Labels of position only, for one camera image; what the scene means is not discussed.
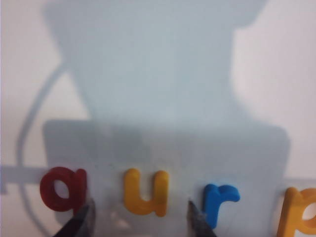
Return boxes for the yellow letter p magnet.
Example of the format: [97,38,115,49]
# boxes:
[276,187,316,237]

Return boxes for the red letter q magnet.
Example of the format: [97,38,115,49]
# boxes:
[39,166,89,213]

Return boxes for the yellow letter u magnet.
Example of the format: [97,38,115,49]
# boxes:
[122,168,170,218]

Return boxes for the blue letter r magnet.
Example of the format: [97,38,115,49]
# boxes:
[202,183,241,229]

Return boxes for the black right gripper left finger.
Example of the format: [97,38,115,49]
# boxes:
[51,197,97,237]

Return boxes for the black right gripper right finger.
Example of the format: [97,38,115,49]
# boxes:
[186,199,218,237]

